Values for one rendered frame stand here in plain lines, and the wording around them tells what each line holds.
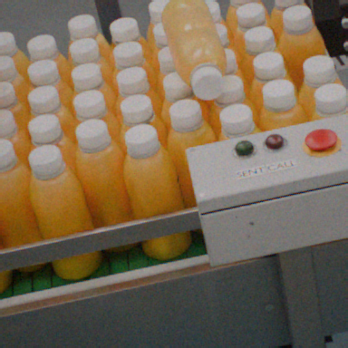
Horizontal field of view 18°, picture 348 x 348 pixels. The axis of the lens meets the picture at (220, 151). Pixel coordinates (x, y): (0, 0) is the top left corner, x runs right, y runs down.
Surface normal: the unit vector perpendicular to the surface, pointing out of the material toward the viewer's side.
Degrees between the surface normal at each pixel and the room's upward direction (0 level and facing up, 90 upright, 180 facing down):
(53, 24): 0
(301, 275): 90
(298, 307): 90
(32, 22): 0
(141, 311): 90
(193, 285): 90
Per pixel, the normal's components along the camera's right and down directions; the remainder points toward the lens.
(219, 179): -0.15, -0.79
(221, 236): 0.15, 0.58
